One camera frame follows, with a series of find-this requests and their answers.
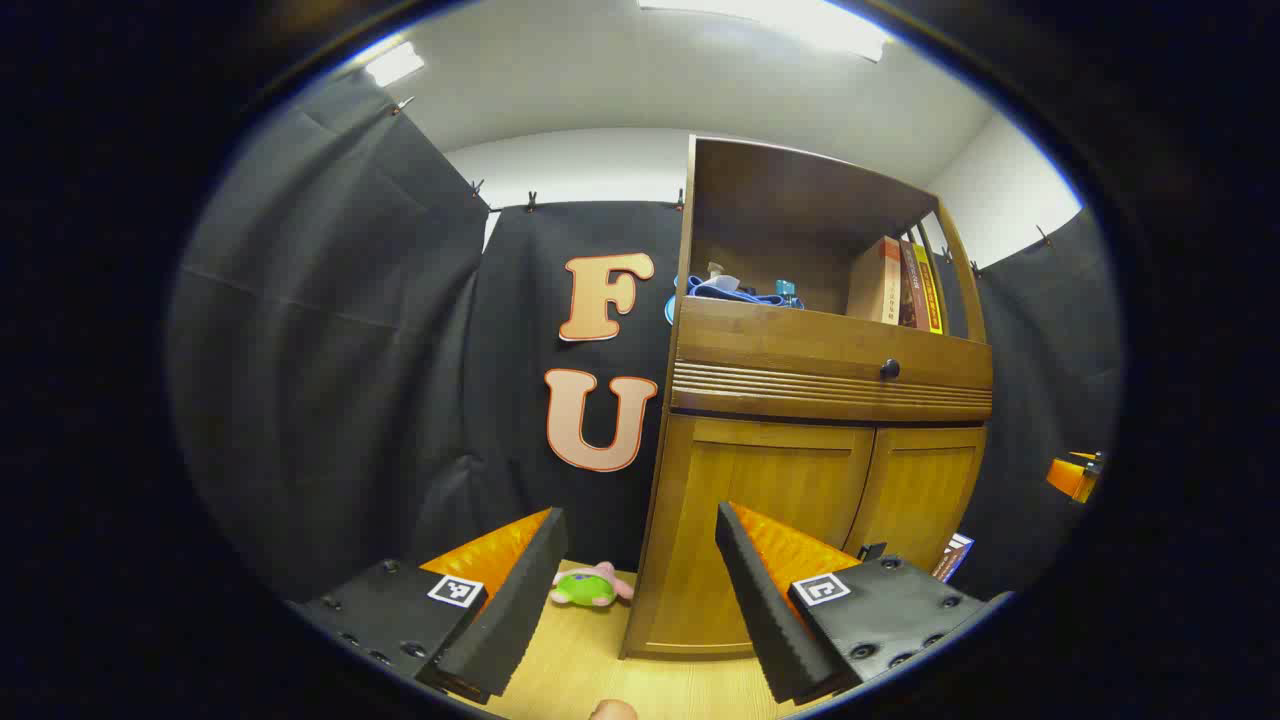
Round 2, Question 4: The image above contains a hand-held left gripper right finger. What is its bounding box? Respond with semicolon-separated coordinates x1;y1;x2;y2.
715;501;1013;706

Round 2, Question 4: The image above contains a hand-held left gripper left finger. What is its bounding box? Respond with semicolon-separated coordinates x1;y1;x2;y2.
285;507;569;706

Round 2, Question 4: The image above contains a wooden cabinet door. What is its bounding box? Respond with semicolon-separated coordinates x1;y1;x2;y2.
688;415;876;651
845;425;988;576

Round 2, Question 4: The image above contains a wooden double-door shoe cabinet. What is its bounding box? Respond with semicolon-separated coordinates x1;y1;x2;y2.
620;135;996;661

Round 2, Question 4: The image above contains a wooden cabinet drawer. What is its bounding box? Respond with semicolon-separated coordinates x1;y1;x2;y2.
676;296;994;393

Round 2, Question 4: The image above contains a green pink plush toy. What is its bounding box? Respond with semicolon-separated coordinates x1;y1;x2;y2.
549;562;635;609

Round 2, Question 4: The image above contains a blue white book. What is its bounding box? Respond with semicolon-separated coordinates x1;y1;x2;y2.
932;533;975;584

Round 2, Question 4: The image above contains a yellow book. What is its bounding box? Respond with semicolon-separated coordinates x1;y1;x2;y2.
912;245;944;335

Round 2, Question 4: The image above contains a dark red book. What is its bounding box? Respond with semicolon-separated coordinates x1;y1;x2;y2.
897;240;929;329

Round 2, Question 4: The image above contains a ceiling light panel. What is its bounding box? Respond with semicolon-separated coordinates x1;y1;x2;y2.
363;42;426;88

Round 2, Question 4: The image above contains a blue strap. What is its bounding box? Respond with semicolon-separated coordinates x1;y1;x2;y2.
686;275;806;309

